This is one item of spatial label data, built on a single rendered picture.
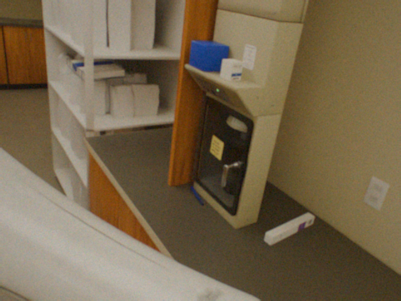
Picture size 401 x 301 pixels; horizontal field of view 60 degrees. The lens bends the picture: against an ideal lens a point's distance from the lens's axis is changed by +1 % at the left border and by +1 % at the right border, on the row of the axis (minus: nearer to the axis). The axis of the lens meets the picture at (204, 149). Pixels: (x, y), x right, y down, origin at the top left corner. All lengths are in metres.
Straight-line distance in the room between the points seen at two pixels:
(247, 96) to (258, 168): 0.31
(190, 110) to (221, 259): 0.62
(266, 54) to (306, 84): 0.49
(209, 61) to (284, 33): 0.27
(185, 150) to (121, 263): 1.23
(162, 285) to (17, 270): 0.12
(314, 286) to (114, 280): 1.01
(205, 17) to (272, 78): 0.40
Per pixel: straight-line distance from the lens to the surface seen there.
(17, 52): 5.96
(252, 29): 1.20
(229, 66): 1.15
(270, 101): 1.18
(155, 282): 0.32
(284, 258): 1.33
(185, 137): 1.50
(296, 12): 1.18
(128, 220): 1.65
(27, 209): 0.34
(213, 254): 1.26
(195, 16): 1.37
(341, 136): 1.50
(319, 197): 1.62
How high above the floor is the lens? 1.77
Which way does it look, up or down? 25 degrees down
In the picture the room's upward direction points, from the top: 8 degrees clockwise
